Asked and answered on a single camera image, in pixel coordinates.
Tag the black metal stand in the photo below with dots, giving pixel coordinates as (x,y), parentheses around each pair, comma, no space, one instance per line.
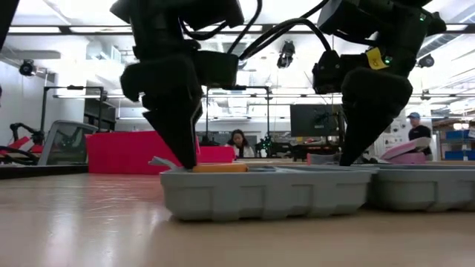
(268,111)
(44,111)

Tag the black aluminium table frame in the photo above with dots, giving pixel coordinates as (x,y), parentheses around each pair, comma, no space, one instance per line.
(37,171)

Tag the black monitor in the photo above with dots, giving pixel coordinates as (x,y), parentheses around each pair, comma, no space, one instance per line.
(315,120)

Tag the blue storage bin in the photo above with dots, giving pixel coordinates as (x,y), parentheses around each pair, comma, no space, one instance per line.
(460,135)
(460,155)

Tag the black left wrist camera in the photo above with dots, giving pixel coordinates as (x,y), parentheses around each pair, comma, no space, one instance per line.
(217,68)

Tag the person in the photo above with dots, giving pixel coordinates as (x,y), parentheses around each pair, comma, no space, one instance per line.
(419,131)
(240,142)

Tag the grey plastic tool case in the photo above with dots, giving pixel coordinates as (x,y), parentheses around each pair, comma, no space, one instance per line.
(259,196)

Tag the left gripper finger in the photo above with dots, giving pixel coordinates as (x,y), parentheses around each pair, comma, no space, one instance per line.
(174,137)
(198,116)

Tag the red angular object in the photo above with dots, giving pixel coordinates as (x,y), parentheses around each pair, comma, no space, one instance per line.
(22,142)

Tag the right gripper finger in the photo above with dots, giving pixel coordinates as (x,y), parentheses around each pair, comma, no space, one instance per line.
(358,137)

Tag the red plastic bin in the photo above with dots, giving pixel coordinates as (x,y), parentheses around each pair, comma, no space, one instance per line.
(122,152)

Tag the yellow tag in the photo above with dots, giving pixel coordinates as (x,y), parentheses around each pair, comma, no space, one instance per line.
(375,59)

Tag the black background robot arm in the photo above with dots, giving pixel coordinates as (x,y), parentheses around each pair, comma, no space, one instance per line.
(27,128)

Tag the black work glove red cuff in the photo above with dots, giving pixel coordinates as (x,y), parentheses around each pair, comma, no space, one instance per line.
(323,159)

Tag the pink stapler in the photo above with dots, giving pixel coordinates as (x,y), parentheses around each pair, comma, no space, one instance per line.
(408,158)

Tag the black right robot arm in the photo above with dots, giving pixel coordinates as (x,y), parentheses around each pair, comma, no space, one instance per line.
(371,18)

